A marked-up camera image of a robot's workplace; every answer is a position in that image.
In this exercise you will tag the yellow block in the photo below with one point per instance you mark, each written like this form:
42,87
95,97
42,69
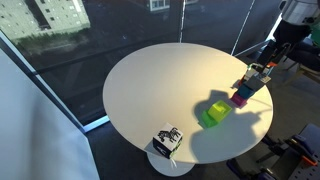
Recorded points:
219,110

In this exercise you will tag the blue block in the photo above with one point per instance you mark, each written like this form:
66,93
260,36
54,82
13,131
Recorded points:
246,92

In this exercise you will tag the orange purple picture cube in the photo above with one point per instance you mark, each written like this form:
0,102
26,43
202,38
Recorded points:
242,81

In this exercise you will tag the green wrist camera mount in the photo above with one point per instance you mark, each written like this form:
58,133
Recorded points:
316,35

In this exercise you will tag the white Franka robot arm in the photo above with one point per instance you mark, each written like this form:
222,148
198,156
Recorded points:
300,10

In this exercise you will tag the dark tripod stand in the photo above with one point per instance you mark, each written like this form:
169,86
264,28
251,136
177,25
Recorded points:
301,71

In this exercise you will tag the magenta block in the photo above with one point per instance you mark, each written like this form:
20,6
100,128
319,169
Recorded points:
238,100

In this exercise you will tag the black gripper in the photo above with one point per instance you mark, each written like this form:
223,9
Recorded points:
291,33

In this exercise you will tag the white round table base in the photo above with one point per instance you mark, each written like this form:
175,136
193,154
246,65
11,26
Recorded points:
170,168

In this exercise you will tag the zebra print cube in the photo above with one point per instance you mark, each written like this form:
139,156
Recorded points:
167,140

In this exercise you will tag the black clamp orange tip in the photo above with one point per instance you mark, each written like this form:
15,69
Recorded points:
298,148

